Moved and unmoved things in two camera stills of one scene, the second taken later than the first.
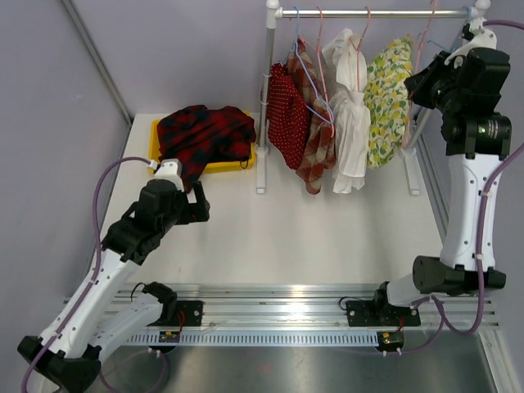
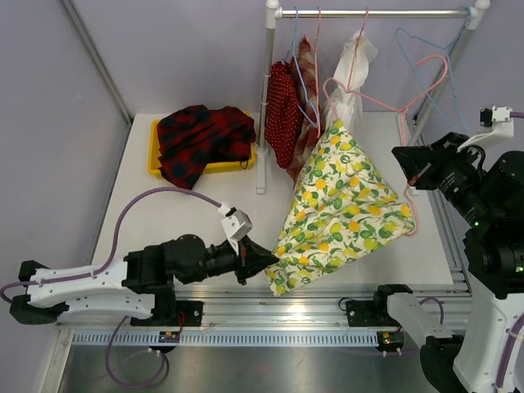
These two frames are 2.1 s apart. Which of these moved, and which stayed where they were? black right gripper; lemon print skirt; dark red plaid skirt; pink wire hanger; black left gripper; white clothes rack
Moved: black right gripper; lemon print skirt; pink wire hanger; black left gripper
Stayed: dark red plaid skirt; white clothes rack
